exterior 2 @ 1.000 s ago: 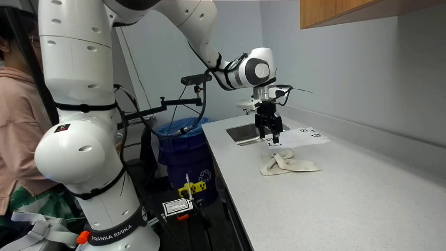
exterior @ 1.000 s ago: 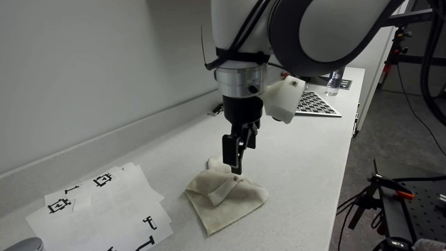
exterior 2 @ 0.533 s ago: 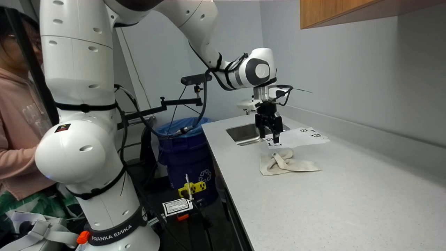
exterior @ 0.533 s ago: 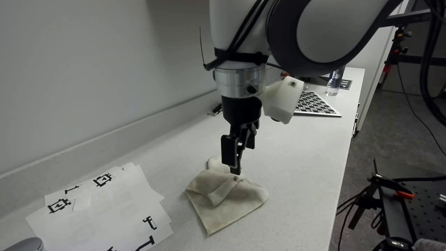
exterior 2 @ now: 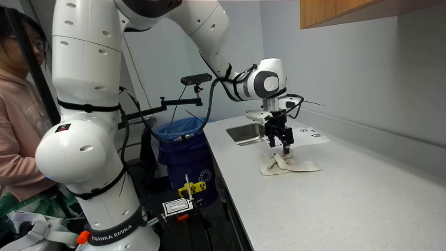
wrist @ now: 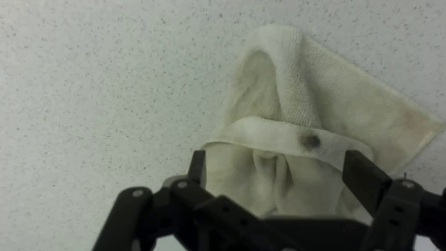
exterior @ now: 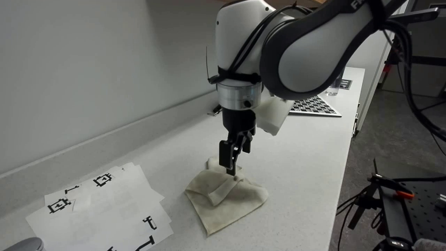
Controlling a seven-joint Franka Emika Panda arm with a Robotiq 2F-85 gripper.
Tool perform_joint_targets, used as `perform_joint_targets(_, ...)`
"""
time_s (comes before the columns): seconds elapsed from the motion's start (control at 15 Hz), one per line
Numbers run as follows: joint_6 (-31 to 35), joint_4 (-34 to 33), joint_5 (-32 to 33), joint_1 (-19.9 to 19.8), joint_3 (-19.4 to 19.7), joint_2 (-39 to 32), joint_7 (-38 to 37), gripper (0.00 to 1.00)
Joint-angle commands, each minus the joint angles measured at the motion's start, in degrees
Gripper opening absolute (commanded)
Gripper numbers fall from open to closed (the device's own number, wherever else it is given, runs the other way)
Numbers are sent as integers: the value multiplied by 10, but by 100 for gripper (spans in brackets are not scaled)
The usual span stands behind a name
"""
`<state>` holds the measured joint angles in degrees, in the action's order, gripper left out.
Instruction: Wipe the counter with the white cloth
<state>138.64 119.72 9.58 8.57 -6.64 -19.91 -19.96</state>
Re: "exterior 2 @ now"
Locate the white cloth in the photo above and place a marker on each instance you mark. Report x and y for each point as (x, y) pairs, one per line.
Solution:
(298, 167)

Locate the wooden wall cabinet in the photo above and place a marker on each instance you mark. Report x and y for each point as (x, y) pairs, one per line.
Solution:
(335, 12)

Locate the blue trash bin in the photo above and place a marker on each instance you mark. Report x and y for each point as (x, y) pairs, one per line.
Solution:
(186, 154)

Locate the person in pink sweater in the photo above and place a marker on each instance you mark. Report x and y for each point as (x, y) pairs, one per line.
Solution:
(19, 130)

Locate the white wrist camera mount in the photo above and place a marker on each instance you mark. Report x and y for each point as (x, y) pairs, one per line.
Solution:
(257, 118)

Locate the green patterned fabric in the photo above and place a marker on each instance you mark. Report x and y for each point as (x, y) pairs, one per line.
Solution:
(47, 204)

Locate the steel counter sink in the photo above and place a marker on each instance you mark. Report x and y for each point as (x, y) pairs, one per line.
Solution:
(245, 133)

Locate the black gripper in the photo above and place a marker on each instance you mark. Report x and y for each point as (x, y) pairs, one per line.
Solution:
(281, 128)

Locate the black stereo camera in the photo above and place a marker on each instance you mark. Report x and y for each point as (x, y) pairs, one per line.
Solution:
(196, 79)

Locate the black diagonal pole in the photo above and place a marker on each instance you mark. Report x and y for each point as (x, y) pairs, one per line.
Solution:
(37, 75)

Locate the yellow clamp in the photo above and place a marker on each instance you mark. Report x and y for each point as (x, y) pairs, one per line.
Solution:
(192, 189)

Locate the white label tag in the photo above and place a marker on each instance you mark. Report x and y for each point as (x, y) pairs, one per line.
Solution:
(178, 207)

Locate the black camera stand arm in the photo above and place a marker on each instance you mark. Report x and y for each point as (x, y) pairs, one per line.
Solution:
(182, 101)

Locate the white printed marker paper sheet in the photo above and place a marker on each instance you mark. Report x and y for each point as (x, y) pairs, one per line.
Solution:
(314, 136)

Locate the orange knob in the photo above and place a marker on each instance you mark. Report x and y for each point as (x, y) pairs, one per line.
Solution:
(83, 238)

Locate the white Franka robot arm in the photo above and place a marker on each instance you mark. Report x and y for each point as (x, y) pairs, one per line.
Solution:
(88, 71)

